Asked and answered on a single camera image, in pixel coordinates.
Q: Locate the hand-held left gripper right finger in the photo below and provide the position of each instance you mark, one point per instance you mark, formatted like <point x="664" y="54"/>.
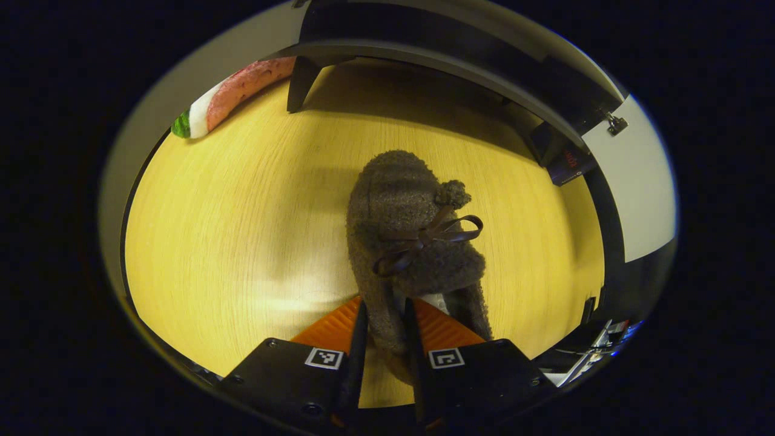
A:
<point x="484" y="378"/>

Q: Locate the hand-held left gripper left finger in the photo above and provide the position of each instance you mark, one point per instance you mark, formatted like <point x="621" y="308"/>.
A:
<point x="284" y="375"/>

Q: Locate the white door with headphones sticker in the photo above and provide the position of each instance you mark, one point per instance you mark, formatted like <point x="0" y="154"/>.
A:
<point x="642" y="181"/>

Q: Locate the brown fuzzy shoe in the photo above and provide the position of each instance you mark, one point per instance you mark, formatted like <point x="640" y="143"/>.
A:
<point x="399" y="200"/>

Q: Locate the white door with camera sticker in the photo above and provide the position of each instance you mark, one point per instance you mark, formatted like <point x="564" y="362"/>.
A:
<point x="151" y="109"/>

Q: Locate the metal door hinge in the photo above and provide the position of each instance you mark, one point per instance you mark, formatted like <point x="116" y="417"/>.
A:
<point x="616" y="124"/>

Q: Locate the black backdrop cloth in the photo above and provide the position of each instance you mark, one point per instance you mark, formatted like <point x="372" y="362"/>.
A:
<point x="651" y="284"/>

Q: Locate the dark box with red print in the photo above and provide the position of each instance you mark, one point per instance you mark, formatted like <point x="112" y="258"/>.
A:
<point x="569" y="166"/>

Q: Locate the pink white green plush toy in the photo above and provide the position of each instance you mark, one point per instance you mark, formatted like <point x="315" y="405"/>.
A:
<point x="242" y="88"/>

